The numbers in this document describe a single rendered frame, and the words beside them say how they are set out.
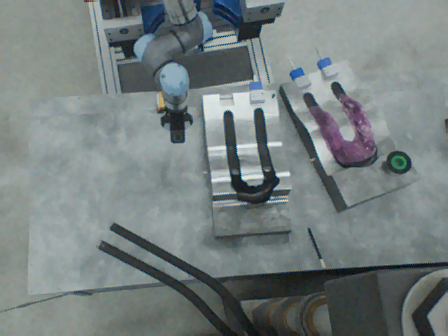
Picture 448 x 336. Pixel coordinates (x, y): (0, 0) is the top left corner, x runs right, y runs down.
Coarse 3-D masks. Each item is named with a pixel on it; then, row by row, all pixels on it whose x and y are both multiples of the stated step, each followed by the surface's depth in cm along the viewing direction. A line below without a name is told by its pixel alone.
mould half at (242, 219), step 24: (216, 96) 177; (240, 96) 177; (216, 120) 175; (240, 120) 175; (216, 144) 173; (240, 144) 173; (216, 168) 167; (288, 168) 167; (216, 192) 164; (288, 192) 168; (216, 216) 169; (240, 216) 169; (264, 216) 169; (288, 216) 170
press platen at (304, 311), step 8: (312, 296) 97; (320, 296) 96; (304, 304) 96; (312, 304) 96; (320, 304) 95; (296, 312) 99; (304, 312) 95; (312, 312) 95; (296, 320) 98; (304, 320) 95; (304, 328) 95; (312, 328) 94
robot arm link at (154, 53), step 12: (144, 36) 138; (168, 36) 139; (144, 48) 138; (156, 48) 137; (168, 48) 138; (180, 48) 139; (144, 60) 139; (156, 60) 137; (168, 60) 137; (156, 72) 137
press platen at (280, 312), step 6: (282, 300) 123; (288, 300) 121; (294, 300) 120; (300, 300) 120; (276, 306) 124; (282, 306) 120; (288, 306) 120; (294, 306) 120; (276, 312) 120; (282, 312) 120; (276, 318) 120; (282, 318) 119; (276, 324) 120; (282, 324) 119; (282, 330) 119; (288, 330) 118
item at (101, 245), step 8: (104, 248) 168; (112, 248) 168; (120, 256) 166; (128, 256) 166; (128, 264) 166; (136, 264) 165; (144, 264) 165; (144, 272) 164; (152, 272) 163; (160, 272) 163; (160, 280) 163
